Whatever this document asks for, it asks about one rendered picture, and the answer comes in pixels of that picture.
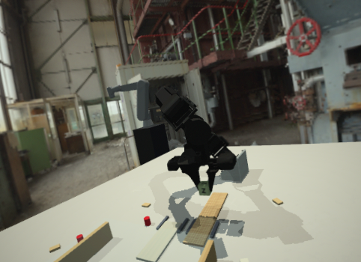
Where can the green cube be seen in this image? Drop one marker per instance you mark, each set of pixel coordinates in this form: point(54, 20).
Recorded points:
point(203, 188)

